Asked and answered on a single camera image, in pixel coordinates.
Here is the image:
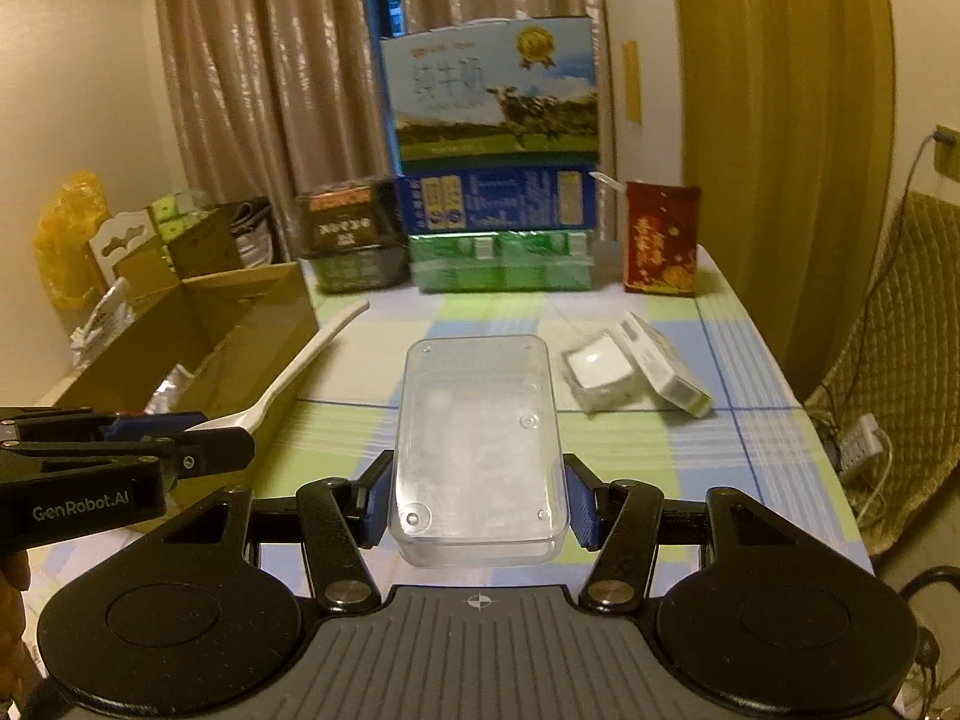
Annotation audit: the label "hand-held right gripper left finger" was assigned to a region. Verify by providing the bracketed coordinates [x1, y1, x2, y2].
[161, 450, 396, 614]

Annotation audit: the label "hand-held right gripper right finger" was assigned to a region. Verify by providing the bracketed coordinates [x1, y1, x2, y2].
[561, 454, 797, 616]

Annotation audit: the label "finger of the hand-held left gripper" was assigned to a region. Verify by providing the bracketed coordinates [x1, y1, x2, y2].
[0, 406, 209, 445]
[0, 427, 256, 481]

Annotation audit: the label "silver foil pouch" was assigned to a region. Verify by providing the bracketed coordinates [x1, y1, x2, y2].
[142, 364, 207, 415]

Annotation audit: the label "beige plastic spoon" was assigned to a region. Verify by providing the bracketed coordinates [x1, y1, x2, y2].
[184, 298, 372, 436]

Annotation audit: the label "clear plastic tray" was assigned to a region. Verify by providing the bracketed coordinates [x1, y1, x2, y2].
[388, 334, 571, 567]

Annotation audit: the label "checked tablecloth desktop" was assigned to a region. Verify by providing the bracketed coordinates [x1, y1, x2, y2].
[45, 244, 878, 578]

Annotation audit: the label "crumpled white plastic bag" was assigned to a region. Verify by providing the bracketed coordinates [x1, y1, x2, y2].
[70, 277, 142, 370]

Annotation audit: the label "clear square box white pad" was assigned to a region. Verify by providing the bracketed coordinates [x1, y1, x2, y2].
[559, 330, 646, 413]

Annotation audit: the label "long white medicine box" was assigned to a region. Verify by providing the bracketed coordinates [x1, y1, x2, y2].
[616, 311, 713, 419]

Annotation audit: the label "small brown cardboard box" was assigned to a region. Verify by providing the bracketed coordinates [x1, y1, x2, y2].
[165, 208, 246, 280]

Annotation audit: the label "small green cartons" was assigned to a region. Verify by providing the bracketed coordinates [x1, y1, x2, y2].
[146, 193, 202, 242]

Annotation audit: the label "yellow plastic bag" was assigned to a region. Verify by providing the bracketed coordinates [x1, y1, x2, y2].
[34, 172, 113, 308]

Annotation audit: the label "grey striped bundle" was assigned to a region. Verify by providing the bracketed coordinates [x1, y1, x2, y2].
[225, 199, 276, 271]

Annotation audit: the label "dark printed box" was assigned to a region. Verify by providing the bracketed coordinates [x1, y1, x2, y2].
[295, 178, 410, 293]

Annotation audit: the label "green carton shrink-wrapped pack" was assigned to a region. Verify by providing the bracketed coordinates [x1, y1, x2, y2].
[409, 229, 593, 293]

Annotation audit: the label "red gold patterned box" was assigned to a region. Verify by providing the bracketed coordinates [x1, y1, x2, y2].
[622, 180, 702, 295]

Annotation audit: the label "white power strip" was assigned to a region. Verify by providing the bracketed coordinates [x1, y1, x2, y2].
[831, 412, 887, 475]

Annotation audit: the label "blue printed carton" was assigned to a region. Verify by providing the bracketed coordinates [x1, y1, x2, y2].
[397, 165, 601, 233]

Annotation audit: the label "quilted beige chair cover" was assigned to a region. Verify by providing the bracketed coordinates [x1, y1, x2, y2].
[806, 191, 960, 556]

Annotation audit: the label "blue milk carton cow picture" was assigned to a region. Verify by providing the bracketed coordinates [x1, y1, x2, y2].
[379, 15, 601, 173]

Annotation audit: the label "yellow curtain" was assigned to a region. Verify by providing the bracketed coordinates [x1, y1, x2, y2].
[667, 0, 899, 391]

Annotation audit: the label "brown carton with handle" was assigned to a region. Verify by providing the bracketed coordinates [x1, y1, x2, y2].
[88, 211, 181, 308]

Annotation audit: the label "yellow wall note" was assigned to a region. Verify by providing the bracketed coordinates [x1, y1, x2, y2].
[621, 41, 643, 125]

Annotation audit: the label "grey cable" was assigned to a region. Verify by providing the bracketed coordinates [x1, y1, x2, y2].
[895, 131, 947, 241]

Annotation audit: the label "wall socket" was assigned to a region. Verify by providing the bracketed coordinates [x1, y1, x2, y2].
[932, 124, 960, 182]

